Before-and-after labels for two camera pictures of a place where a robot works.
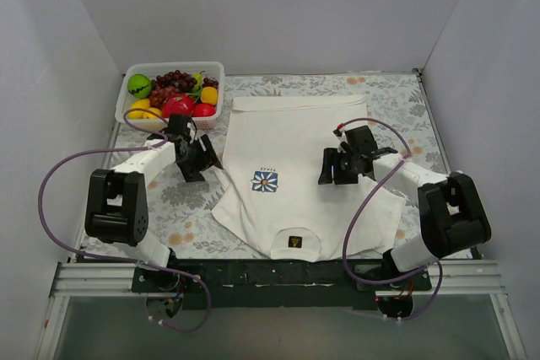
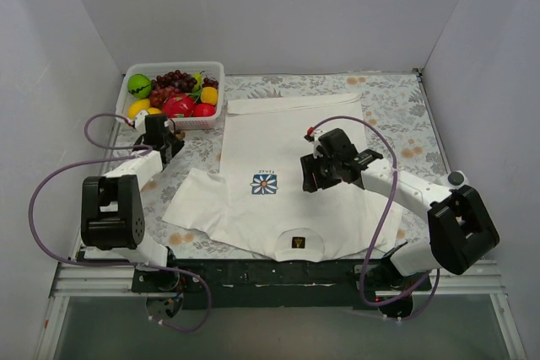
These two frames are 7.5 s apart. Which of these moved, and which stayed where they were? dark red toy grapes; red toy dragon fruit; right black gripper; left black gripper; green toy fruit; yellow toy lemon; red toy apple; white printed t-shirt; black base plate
Moved: left black gripper; white printed t-shirt; right black gripper
Stayed: yellow toy lemon; red toy dragon fruit; red toy apple; black base plate; dark red toy grapes; green toy fruit
